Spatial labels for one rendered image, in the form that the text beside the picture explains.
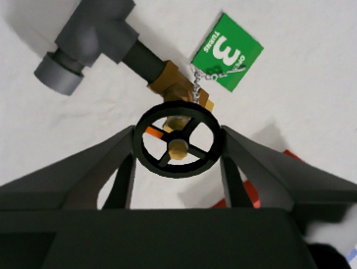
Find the red block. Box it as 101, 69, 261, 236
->
212, 150, 300, 207

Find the green tag with silver chain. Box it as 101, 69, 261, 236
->
191, 14, 265, 104

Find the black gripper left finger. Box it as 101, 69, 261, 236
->
0, 125, 137, 210

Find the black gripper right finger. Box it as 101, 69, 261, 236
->
220, 125, 357, 259

